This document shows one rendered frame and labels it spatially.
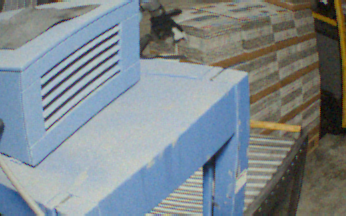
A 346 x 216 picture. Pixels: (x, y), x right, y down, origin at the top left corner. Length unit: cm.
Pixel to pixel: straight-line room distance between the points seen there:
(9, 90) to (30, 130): 9
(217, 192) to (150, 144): 38
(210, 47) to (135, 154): 241
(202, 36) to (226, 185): 205
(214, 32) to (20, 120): 253
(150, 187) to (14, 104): 30
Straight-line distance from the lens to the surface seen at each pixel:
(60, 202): 111
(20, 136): 122
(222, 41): 371
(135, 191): 121
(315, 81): 455
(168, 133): 133
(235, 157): 159
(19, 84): 117
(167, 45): 380
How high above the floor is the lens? 209
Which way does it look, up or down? 22 degrees down
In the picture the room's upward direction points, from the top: 4 degrees counter-clockwise
